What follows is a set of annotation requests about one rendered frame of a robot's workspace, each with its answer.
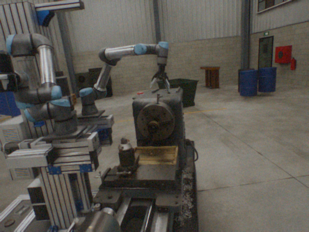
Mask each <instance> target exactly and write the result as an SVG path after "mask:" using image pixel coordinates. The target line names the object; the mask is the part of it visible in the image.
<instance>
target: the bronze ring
mask: <svg viewBox="0 0 309 232"><path fill-rule="evenodd" d="M151 126H154V127H155V128H153V127H151ZM159 128H160V126H159V123H158V122H157V121H150V122H149V123H148V132H150V133H156V132H157V131H158V130H159Z"/></svg>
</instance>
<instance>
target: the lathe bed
mask: <svg viewBox="0 0 309 232"><path fill-rule="evenodd" d="M141 146H156V144H155V140H150V142H149V143H148V142H147V141H146V140H145V142H143V143H142V145H141ZM162 146H176V147H177V146H178V139H173V140H172V142H170V141H169V140H167V142H166V143H165V145H162ZM178 166H179V155H177V166H176V169H177V170H178ZM155 203H156V199H155V198H128V197H127V198H124V199H123V200H122V201H121V203H120V206H119V208H118V210H117V211H116V214H117V216H116V220H117V221H119V222H118V223H119V224H120V227H121V232H172V228H173V218H174V212H169V213H159V212H158V211H156V204H155ZM124 214H125V215H124ZM159 216H160V217H159ZM161 216H162V219H161ZM134 221H135V223H134ZM137 221H138V222H137ZM155 223H156V224H155ZM132 224H133V225H134V226H135V227H134V226H132ZM131 226H132V227H131ZM130 227H131V229H130V230H129V228H130ZM126 228H128V229H126ZM139 228H140V230H139ZM128 230H129V231H128Z"/></svg>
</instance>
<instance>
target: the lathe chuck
mask: <svg viewBox="0 0 309 232"><path fill-rule="evenodd" d="M156 103H157V102H156ZM156 103H150V104H148V105H146V106H145V107H144V108H146V110H147V111H148V112H149V113H150V114H151V115H152V116H153V117H154V118H158V119H159V120H165V119H172V118H173V121H174V123H172V124H171V125H168V126H165V127H162V128H159V130H158V131H157V132H156V133H154V135H153V137H152V139H151V140H162V139H165V138H167V137H168V136H169V135H170V134H171V133H172V131H173V128H174V124H175V117H174V114H173V112H172V110H171V109H170V108H169V107H168V106H167V105H165V104H163V103H159V104H156ZM144 108H143V109H144ZM143 109H142V110H143ZM142 110H141V111H140V112H139V114H138V117H137V127H138V129H139V131H140V133H141V134H142V135H143V136H144V137H146V138H147V136H148V134H149V132H148V122H147V120H146V119H145V116H144V115H143V114H142V113H143V111H142Z"/></svg>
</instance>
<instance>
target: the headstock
mask: <svg viewBox="0 0 309 232"><path fill-rule="evenodd" d="M177 89H178V88H170V89H169V90H168V91H169V92H170V93H168V91H167V89H160V90H158V91H156V92H154V93H152V91H153V90H147V91H142V92H144V94H143V95H140V96H138V97H137V98H136V99H134V101H133V103H132V109H133V117H134V125H135V132H136V139H137V140H150V139H148V138H146V137H144V136H143V135H142V134H141V133H140V131H139V129H138V127H137V117H138V114H139V112H140V111H141V110H142V109H143V108H144V107H145V106H146V105H147V104H149V103H151V102H157V93H160V96H163V97H162V98H160V100H159V102H162V103H165V104H167V105H168V106H170V108H171V109H172V110H173V112H174V115H175V124H174V128H173V131H172V133H171V134H170V135H169V136H168V137H167V138H165V139H183V138H184V128H183V119H184V116H183V115H184V112H183V98H182V95H183V89H182V88H180V89H179V91H178V93H176V91H177ZM174 94H175V95H174ZM170 96H171V97H170ZM154 121H157V122H158V121H159V119H158V118H154Z"/></svg>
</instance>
